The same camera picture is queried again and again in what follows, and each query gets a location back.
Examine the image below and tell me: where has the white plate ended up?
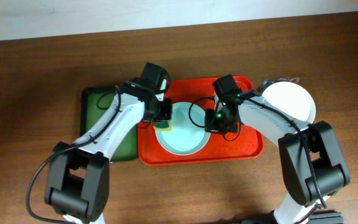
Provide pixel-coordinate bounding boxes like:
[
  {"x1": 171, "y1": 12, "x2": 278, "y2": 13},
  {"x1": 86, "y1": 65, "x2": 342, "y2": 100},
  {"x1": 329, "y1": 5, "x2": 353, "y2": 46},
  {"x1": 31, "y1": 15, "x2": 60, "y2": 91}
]
[{"x1": 262, "y1": 82, "x2": 311, "y2": 121}]

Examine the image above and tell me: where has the yellow green scrub sponge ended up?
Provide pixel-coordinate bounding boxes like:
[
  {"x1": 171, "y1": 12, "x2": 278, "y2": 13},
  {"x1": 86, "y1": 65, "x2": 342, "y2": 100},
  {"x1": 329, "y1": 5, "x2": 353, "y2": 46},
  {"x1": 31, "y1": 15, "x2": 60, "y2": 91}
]
[{"x1": 154, "y1": 120, "x2": 172, "y2": 131}]

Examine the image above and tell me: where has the pale green plate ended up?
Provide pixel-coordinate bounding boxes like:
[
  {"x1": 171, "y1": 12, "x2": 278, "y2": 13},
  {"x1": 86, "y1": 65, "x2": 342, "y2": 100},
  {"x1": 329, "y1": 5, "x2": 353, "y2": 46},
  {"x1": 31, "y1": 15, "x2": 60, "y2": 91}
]
[{"x1": 307, "y1": 96, "x2": 316, "y2": 123}]

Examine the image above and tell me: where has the light blue plate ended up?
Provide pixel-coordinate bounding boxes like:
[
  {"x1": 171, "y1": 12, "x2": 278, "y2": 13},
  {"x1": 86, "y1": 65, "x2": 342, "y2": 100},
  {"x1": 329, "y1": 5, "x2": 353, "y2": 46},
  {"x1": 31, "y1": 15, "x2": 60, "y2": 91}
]
[{"x1": 155, "y1": 102, "x2": 211, "y2": 156}]

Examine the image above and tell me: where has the red plastic tray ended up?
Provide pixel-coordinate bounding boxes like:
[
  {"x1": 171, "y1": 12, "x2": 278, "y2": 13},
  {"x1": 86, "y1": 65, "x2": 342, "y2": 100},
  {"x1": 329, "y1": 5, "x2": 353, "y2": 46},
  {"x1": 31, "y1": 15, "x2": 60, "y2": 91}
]
[{"x1": 137, "y1": 77, "x2": 264, "y2": 166}]

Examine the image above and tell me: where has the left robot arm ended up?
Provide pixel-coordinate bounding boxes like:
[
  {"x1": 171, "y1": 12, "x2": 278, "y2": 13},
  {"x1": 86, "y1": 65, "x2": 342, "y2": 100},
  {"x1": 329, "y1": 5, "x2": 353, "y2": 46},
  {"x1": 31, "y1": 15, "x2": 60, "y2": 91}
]
[{"x1": 44, "y1": 63, "x2": 172, "y2": 223}]

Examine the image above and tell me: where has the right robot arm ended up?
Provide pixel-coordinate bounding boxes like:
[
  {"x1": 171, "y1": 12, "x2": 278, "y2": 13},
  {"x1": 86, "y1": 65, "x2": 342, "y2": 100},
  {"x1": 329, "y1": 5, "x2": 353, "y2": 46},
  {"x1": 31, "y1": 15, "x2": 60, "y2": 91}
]
[{"x1": 204, "y1": 75, "x2": 351, "y2": 223}]

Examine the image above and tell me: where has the dark green tray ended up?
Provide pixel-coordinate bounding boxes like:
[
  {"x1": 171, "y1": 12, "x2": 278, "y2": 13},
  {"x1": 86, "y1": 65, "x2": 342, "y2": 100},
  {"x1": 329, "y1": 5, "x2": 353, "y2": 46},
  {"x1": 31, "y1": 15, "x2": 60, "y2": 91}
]
[{"x1": 80, "y1": 86, "x2": 138, "y2": 162}]

